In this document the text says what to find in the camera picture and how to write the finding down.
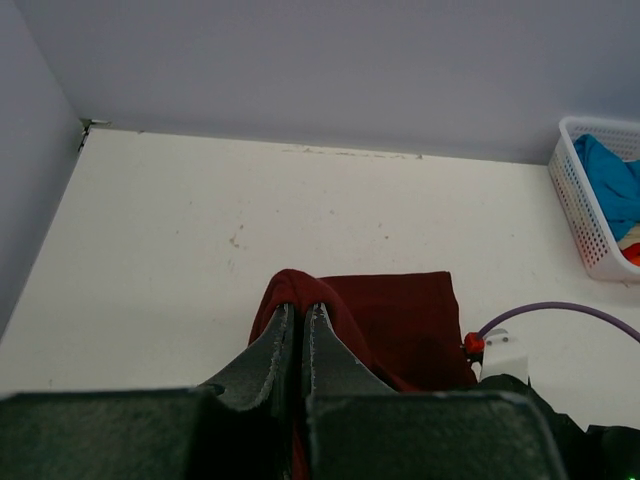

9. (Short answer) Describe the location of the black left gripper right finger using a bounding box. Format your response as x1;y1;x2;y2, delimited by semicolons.
301;303;395;395

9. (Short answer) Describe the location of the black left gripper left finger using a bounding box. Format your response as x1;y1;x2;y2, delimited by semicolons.
199;304;295;411

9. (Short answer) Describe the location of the dark red t shirt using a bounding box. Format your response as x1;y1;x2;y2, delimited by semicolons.
247;268;479;480

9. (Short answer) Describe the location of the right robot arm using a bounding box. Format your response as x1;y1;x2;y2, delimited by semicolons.
476;374;639;479

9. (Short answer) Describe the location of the white plastic basket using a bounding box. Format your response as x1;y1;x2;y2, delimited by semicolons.
548;116;639;283

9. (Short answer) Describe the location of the orange red t shirt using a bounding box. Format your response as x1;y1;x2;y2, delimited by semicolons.
623;247;640;266

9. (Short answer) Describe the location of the cream t shirt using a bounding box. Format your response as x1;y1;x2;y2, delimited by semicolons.
617;223;640;251

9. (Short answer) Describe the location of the blue t shirt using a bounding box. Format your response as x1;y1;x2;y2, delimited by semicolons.
574;134;639;241

